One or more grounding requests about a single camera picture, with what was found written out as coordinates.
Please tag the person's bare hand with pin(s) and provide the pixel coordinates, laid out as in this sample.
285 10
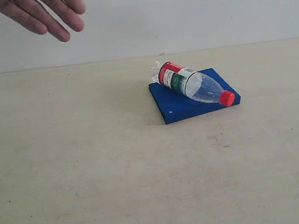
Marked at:
32 15

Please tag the blue paper binder folder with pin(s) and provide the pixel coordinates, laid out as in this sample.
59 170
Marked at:
175 106

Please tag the clear plastic water bottle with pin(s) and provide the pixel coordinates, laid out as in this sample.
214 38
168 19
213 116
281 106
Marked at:
190 83

